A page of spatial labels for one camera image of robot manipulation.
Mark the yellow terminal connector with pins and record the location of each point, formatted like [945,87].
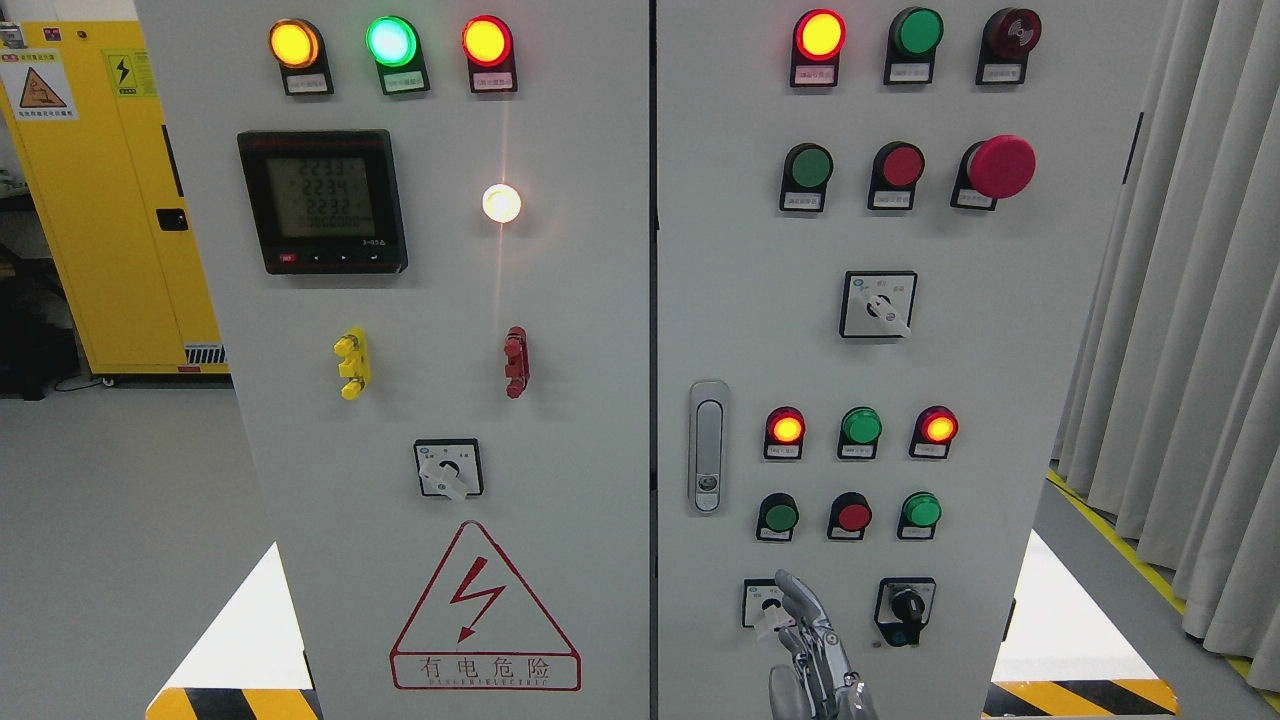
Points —
[353,351]

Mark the grey left cabinet door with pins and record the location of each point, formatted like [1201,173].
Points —
[565,465]

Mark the green push button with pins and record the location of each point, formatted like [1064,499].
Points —
[920,514]
[805,176]
[777,518]

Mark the black key switch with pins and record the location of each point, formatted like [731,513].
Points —
[903,609]

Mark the red lit light middle left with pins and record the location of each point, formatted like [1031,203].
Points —
[784,434]

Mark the red push button upper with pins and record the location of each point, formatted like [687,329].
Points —
[897,168]

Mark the red lit light middle right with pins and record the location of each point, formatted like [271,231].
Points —
[934,431]

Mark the green lit indicator light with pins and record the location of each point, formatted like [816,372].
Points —
[394,45]

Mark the grey right cabinet door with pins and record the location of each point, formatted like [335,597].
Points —
[752,296]

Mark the lower white selector switch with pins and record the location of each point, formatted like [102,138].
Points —
[762,610]

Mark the green push button upper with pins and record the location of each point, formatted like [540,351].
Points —
[805,176]

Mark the yellow safety cabinet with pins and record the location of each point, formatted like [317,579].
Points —
[82,103]

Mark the grey curtain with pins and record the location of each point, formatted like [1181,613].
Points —
[1172,422]

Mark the red emergency stop button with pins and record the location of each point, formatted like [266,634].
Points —
[991,170]

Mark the green light middle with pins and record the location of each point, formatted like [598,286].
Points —
[859,434]

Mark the left selector switch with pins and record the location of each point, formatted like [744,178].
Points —
[449,468]

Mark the dark red buzzer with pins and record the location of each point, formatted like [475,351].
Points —
[1008,38]

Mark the orange indicator light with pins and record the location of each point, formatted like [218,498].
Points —
[300,52]

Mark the white lit indicator light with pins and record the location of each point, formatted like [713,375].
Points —
[501,203]

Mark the red terminal connector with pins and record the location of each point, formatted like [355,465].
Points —
[517,369]

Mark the grey cabinet door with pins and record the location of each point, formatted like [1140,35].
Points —
[752,296]
[565,465]

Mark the red lit indicator light left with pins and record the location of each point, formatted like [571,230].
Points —
[489,47]

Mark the black digital power meter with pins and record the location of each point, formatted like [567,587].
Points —
[324,202]

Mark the green push button lower left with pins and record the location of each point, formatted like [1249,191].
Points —
[777,518]

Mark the red danger warning sticker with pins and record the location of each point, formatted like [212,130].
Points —
[478,626]

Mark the red push button lower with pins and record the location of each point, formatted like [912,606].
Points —
[849,517]

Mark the green light top right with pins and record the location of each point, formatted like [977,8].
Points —
[915,33]

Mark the red lit light top right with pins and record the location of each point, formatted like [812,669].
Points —
[819,37]

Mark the silver door handle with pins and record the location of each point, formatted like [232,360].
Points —
[708,404]

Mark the upper right selector switch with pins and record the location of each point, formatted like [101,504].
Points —
[877,305]

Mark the grey robot hand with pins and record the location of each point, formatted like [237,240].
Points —
[820,682]

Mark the red push button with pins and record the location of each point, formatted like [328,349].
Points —
[897,168]
[849,517]

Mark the green push button lower right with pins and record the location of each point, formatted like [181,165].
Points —
[920,514]

